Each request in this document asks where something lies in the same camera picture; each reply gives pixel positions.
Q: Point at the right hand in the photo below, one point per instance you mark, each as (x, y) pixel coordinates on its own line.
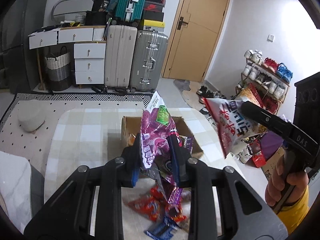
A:
(277, 184)

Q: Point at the black bag on desk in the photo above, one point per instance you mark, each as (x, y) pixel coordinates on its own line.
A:
(98, 13)

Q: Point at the wooden door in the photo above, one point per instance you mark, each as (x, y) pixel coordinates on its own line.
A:
(193, 39)

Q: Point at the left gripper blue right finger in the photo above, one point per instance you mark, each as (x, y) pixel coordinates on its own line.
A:
(179, 157)

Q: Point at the grey round footstool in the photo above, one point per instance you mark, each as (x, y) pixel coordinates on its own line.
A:
(31, 115)

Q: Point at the blue Oreo packet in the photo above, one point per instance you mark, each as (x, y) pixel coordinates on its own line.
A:
(164, 230)

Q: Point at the shoe rack with shoes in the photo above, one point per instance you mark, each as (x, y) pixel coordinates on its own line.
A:
(264, 78)

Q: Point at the black white patterned rug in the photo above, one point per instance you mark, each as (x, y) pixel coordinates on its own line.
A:
(34, 146)

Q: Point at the purple grape candy bag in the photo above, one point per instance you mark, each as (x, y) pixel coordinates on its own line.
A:
(156, 125)

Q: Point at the silver suitcase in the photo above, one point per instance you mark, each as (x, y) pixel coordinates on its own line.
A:
(148, 59)

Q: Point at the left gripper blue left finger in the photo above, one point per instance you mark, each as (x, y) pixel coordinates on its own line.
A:
(132, 157)

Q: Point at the purple plastic bag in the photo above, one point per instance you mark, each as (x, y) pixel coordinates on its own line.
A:
(270, 142)

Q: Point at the stack of shoe boxes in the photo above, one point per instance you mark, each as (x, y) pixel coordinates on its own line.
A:
(152, 18)

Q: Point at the teal suitcase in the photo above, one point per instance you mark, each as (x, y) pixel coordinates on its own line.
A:
(129, 11)

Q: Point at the brown SF cardboard box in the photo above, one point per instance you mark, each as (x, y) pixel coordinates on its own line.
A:
(130, 126)

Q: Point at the white drawer desk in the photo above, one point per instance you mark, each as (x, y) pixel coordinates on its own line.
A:
(89, 49)

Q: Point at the red Oreo snack bag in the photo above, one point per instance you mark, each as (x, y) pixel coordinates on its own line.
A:
(153, 206)

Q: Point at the checkered tablecloth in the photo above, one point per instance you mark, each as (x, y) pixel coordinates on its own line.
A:
(92, 137)

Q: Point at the dark grey refrigerator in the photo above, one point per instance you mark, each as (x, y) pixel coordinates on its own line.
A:
(20, 63)

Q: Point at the white red chip bag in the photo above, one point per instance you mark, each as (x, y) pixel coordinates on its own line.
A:
(232, 125)

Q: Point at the beige suitcase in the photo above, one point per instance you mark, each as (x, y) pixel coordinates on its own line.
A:
(120, 46)

